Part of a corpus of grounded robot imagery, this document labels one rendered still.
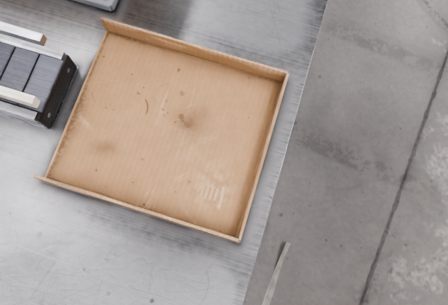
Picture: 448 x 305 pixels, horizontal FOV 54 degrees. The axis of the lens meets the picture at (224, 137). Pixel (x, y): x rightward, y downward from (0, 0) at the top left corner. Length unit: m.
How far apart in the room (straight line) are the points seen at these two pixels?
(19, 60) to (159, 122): 0.22
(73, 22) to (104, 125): 0.19
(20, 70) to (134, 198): 0.25
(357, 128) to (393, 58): 0.31
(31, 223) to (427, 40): 1.53
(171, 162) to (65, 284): 0.22
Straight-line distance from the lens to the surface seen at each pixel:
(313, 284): 1.52
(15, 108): 0.69
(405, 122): 1.69
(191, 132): 0.67
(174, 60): 0.71
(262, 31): 0.74
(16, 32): 0.64
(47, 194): 0.70
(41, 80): 0.69
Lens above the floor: 1.48
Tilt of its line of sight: 75 degrees down
